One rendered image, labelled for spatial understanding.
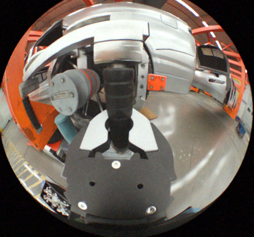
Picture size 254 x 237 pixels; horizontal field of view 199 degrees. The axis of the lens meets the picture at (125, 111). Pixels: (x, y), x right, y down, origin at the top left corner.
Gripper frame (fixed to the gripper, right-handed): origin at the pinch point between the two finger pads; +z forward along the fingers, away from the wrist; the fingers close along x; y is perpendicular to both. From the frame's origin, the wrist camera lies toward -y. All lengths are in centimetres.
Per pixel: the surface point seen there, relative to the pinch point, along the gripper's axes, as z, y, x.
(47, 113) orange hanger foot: 20, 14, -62
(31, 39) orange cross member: 82, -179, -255
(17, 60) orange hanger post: 2, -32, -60
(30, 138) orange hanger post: -6, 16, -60
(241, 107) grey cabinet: -39, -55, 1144
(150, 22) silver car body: 44, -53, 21
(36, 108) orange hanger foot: 12, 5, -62
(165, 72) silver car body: 44, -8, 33
